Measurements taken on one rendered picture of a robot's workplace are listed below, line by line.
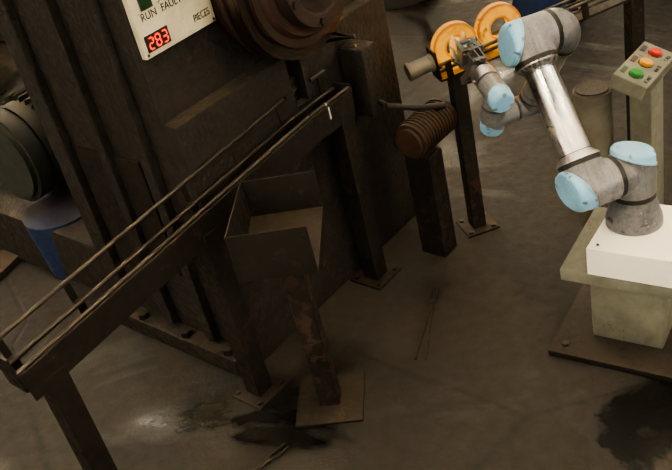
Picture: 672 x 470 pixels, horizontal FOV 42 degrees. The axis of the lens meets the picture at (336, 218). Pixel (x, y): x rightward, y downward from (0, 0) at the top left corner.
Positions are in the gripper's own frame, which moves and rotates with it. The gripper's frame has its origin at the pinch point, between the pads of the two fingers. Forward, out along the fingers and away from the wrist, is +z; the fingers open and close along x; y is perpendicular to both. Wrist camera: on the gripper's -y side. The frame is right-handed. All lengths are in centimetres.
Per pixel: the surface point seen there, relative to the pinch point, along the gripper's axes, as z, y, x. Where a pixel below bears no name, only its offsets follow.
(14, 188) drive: 60, -57, 159
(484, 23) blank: -0.5, 3.4, -10.4
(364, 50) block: 0.2, 7.2, 30.1
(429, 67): -4.0, -4.1, 10.4
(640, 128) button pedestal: -43, -20, -44
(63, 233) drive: 32, -60, 145
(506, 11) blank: 0.0, 5.0, -18.3
